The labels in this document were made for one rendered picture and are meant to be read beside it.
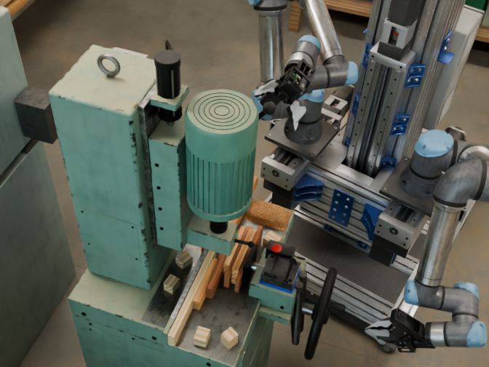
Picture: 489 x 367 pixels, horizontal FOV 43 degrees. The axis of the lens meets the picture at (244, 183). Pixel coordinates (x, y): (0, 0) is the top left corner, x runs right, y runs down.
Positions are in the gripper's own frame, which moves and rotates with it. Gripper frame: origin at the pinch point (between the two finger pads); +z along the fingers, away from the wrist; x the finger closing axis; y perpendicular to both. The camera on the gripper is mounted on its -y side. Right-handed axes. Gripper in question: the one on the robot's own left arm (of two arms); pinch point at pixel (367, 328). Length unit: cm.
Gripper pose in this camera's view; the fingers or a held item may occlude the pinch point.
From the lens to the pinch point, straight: 209.1
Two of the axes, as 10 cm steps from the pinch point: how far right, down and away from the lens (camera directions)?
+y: 4.3, 7.2, 5.4
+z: -8.4, 1.1, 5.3
